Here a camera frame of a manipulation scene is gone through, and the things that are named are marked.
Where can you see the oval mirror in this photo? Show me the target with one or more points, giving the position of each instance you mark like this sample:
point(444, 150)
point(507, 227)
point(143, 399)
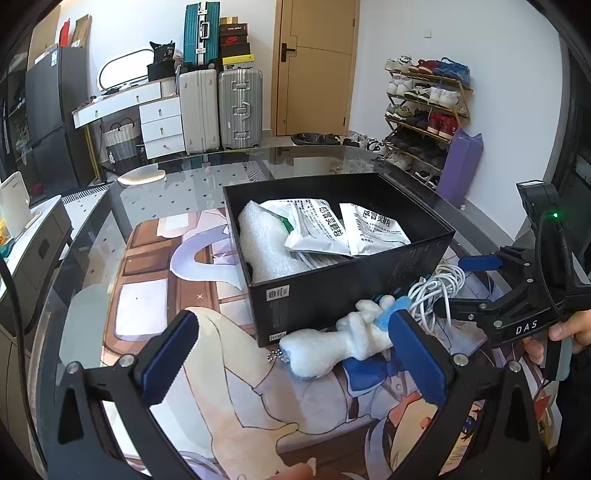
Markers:
point(122, 71)

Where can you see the white foam wrap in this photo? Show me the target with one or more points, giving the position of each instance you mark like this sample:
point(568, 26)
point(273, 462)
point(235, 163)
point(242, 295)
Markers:
point(263, 244)

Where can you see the pile of colourful packets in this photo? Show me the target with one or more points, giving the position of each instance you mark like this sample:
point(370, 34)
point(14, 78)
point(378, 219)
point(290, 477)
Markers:
point(3, 233)

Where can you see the printed desk mat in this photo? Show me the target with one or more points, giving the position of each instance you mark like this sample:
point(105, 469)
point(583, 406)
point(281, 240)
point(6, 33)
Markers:
point(221, 369)

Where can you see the rows of shoes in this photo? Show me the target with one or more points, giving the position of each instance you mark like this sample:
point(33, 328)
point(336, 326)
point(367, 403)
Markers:
point(415, 92)

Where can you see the person's right hand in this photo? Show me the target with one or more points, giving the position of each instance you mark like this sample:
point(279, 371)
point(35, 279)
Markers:
point(577, 327)

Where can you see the wooden shoe rack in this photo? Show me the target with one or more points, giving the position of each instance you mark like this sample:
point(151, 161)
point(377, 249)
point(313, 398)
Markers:
point(464, 99)

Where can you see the wicker basket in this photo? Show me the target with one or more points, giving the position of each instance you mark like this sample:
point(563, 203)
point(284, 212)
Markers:
point(120, 143)

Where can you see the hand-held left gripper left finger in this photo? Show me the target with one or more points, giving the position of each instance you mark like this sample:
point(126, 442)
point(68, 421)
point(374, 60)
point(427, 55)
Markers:
point(168, 364)

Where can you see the black trash bin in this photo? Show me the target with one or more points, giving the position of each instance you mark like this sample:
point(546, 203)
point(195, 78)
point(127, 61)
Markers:
point(316, 139)

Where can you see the red paper bag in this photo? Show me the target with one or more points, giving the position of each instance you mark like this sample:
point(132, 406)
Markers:
point(64, 33)

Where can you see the black cardboard box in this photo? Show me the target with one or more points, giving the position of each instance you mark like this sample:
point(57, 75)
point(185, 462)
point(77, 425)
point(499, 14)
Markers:
point(323, 300)

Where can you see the white stool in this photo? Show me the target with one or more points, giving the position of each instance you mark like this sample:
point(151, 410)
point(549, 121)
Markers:
point(138, 176)

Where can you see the dark glass cabinet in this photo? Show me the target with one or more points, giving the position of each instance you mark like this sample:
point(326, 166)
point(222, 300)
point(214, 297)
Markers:
point(16, 115)

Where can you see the purple bag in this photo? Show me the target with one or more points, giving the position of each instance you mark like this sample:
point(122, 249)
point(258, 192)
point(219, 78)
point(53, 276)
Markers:
point(461, 166)

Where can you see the black fridge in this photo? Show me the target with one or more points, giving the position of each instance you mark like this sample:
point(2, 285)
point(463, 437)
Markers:
point(55, 106)

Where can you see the wooden door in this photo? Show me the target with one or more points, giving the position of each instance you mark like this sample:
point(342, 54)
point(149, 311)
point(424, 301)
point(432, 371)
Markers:
point(318, 69)

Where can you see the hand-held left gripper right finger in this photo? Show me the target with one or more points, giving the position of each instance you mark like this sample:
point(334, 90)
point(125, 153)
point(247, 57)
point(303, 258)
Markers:
point(420, 364)

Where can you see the black bag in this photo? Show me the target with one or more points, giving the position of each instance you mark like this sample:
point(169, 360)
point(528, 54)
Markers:
point(162, 62)

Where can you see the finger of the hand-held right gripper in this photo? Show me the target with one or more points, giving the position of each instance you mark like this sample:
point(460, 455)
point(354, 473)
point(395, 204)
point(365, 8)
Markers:
point(480, 264)
point(475, 309)

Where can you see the silver suitcase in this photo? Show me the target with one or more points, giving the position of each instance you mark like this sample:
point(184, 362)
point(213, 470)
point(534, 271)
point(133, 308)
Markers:
point(240, 108)

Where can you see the white suitcase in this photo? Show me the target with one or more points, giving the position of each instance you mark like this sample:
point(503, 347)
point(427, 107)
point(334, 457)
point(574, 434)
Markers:
point(198, 110)

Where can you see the white dressing table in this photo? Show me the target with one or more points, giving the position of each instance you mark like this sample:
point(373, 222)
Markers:
point(161, 124)

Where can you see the white appliance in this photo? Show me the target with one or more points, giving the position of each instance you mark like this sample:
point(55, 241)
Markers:
point(14, 203)

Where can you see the teal suitcase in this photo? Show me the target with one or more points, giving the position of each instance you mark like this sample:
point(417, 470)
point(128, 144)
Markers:
point(194, 37)

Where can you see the stack of shoe boxes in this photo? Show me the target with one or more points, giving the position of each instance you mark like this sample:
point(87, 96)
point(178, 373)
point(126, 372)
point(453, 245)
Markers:
point(235, 44)

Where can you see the person's left hand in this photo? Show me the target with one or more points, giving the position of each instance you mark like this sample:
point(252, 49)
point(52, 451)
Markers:
point(295, 473)

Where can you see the grey sideboard cabinet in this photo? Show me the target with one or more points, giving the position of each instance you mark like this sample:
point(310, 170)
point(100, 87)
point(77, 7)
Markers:
point(41, 258)

